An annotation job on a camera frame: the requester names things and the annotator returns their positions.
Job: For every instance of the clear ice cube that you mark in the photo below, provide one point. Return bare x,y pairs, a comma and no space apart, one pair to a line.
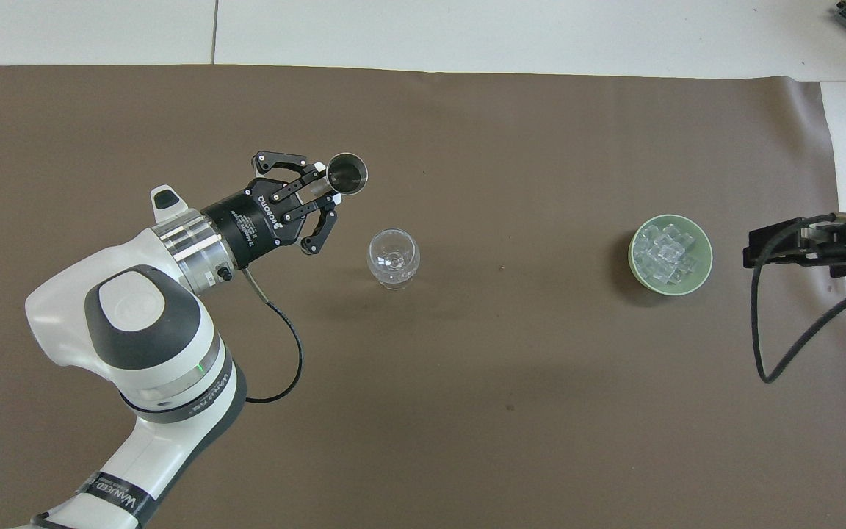
645,258
671,235
648,238
667,256
680,272

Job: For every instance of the small metal measuring cup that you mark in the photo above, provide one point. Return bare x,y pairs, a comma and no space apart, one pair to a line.
348,175

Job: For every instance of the green bowl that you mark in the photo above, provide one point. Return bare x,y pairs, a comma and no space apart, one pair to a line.
703,253

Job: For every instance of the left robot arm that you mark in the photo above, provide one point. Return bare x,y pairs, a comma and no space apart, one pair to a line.
151,345

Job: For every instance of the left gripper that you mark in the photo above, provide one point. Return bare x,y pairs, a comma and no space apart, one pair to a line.
250,220

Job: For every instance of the clear stemless wine glass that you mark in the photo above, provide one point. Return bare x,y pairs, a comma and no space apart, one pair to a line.
393,257

